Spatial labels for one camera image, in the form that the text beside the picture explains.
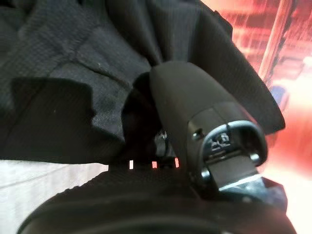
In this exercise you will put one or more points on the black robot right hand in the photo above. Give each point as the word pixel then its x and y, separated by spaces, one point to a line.
pixel 185 97

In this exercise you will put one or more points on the black garment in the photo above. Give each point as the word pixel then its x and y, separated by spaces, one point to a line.
pixel 73 73

